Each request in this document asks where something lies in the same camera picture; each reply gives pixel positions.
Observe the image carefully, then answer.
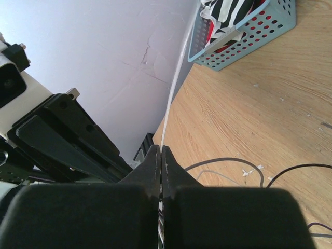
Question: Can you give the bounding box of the dark brown wire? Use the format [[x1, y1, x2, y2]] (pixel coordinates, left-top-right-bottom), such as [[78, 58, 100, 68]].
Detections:
[[184, 157, 265, 187]]

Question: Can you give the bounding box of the black white striped cloth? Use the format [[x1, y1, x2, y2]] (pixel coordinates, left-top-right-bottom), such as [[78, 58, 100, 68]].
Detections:
[[200, 0, 263, 45]]

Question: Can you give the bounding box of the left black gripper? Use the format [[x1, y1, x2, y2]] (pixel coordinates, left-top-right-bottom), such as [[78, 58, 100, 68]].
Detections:
[[1, 88, 132, 184]]

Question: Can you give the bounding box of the light blue plastic basket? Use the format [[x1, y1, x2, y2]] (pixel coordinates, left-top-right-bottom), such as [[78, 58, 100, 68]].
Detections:
[[188, 1, 296, 71]]

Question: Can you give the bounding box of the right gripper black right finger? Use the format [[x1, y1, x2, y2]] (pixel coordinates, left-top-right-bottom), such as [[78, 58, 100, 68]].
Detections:
[[161, 146, 315, 248]]

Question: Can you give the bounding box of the red cloth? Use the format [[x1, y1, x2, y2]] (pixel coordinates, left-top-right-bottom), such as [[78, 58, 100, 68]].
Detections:
[[205, 1, 265, 52]]

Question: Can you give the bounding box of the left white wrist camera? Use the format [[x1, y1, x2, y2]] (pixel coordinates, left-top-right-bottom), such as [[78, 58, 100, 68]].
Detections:
[[1, 36, 52, 140]]

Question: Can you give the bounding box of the black wire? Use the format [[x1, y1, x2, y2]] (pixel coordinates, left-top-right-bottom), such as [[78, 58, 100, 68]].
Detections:
[[266, 163, 332, 189]]

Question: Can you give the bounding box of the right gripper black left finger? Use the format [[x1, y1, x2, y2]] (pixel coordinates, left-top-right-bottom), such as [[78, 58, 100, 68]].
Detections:
[[1, 145, 160, 248]]

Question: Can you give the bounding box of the white zip tie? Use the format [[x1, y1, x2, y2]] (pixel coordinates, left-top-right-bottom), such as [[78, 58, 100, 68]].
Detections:
[[157, 5, 200, 248]]

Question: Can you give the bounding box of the white thin wire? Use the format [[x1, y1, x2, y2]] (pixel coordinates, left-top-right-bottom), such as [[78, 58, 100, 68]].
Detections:
[[196, 170, 332, 239]]

